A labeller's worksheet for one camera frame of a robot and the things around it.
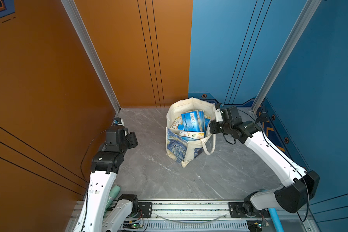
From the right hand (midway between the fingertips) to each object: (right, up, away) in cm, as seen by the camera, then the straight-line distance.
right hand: (209, 124), depth 78 cm
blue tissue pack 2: (-17, 0, +7) cm, 19 cm away
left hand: (-42, -4, -6) cm, 43 cm away
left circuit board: (-40, -50, -8) cm, 64 cm away
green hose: (-51, -36, -2) cm, 63 cm away
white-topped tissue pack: (+1, +3, +12) cm, 13 cm away
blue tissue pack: (-9, +2, 0) cm, 9 cm away
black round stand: (+30, +3, +1) cm, 30 cm away
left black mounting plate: (-35, -44, -4) cm, 56 cm away
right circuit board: (+21, -49, -8) cm, 54 cm away
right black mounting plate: (+12, -44, -6) cm, 46 cm away
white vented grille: (-9, -50, -8) cm, 51 cm away
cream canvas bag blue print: (-16, -15, +1) cm, 22 cm away
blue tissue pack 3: (-10, -6, -3) cm, 12 cm away
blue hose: (+30, -47, -10) cm, 56 cm away
